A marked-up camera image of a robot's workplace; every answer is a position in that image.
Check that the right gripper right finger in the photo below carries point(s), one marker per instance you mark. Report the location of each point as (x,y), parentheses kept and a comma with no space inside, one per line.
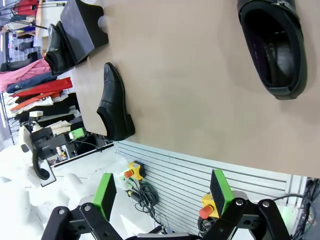
(221,195)

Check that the black green finger of the left gripper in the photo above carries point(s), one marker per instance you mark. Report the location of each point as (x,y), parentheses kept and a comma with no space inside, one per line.
(77,133)

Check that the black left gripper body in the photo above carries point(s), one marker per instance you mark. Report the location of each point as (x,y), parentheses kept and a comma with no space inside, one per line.
(45,142)

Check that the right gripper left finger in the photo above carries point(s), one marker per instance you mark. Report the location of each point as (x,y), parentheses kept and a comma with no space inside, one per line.
(105,195)

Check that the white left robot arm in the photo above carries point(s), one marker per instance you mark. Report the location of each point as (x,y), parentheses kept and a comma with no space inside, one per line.
(23,136)

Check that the black shoe stand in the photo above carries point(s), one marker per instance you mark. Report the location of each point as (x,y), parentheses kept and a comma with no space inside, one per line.
(77,25)
(75,56)

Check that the yellow emergency stop button box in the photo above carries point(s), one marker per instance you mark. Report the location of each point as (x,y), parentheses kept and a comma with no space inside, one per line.
(208,198)
(136,166)

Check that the beige hanging garment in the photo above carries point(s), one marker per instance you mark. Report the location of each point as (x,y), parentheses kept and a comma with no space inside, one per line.
(62,125)

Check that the black hanging garments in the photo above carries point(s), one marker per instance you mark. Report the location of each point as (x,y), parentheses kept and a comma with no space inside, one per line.
(62,105)

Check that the white rectangular light panel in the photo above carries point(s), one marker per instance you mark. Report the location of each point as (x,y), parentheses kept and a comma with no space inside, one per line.
(48,175)

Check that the black metal clothes rack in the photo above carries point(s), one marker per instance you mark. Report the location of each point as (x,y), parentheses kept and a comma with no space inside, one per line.
(11,130)

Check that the white printed T-shirt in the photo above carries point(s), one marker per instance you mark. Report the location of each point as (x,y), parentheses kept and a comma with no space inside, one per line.
(48,100)

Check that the orange hanging garment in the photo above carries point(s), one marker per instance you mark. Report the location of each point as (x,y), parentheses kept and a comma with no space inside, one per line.
(25,103)

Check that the white slatted aluminium panel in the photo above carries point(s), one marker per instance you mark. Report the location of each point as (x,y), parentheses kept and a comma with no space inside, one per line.
(180,175)

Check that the red hanging jacket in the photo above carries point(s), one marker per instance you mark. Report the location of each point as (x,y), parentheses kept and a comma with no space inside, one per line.
(50,86)

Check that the navy hanging jacket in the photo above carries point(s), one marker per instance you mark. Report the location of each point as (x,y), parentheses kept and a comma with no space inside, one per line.
(37,81)

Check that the pink hanging jacket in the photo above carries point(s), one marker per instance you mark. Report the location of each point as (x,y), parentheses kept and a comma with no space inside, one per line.
(20,76)

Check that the black jacket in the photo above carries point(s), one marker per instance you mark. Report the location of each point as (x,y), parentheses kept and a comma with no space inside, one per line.
(15,66)

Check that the clear drawer storage organizer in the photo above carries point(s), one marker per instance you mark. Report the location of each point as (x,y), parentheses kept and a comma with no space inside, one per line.
(22,47)

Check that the red mannequin top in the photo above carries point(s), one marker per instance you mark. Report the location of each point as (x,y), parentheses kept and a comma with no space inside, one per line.
(26,7)

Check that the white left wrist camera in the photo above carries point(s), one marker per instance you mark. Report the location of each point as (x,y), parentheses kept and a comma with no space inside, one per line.
(36,114)

